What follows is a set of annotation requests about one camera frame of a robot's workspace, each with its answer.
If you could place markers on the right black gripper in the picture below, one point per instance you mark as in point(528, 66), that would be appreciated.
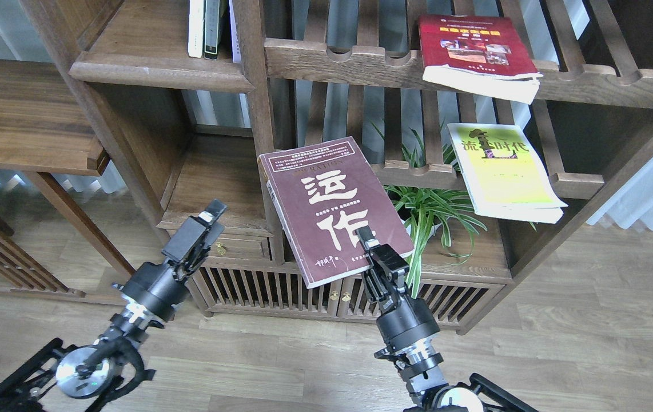
point(384, 279)

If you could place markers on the green spider plant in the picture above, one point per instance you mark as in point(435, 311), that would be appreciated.
point(440, 204)

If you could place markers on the yellow green book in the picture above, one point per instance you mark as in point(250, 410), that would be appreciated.
point(504, 176)

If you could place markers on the red book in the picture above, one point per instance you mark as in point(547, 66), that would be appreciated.
point(478, 55)

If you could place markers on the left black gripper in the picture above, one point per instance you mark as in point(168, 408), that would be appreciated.
point(190, 245)

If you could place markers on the dark green upright book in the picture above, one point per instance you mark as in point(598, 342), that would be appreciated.
point(214, 19)

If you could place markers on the white plant pot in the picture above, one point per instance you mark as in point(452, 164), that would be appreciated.
point(421, 230)

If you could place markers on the dark brown book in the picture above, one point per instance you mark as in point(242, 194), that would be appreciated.
point(323, 193)

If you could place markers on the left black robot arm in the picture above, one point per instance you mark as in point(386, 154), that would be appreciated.
point(112, 366)

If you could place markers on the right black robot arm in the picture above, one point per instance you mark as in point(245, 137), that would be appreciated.
point(408, 328)

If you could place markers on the wooden side table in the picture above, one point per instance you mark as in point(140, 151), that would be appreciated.
point(44, 132)

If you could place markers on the pale upright book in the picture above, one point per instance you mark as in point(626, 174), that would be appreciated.
point(236, 51)

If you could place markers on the white upright book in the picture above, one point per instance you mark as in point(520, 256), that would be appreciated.
point(196, 18)

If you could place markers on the dark wooden bookshelf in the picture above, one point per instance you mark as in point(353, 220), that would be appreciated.
point(184, 130)

